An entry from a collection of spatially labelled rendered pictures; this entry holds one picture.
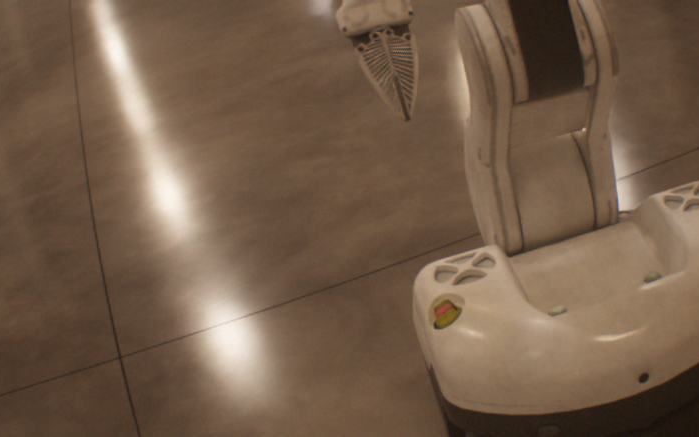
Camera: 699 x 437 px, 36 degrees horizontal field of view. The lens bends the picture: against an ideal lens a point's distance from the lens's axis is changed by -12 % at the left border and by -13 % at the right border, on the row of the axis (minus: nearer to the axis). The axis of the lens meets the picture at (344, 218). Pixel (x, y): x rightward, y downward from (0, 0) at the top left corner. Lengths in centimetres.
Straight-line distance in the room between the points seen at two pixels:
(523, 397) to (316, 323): 92
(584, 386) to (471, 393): 17
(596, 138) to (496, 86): 33
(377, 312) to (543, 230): 55
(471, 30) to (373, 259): 106
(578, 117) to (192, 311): 110
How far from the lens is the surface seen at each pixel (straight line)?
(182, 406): 231
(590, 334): 157
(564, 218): 198
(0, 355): 277
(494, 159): 188
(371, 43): 160
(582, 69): 168
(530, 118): 182
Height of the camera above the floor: 121
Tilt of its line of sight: 25 degrees down
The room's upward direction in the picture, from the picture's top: 15 degrees counter-clockwise
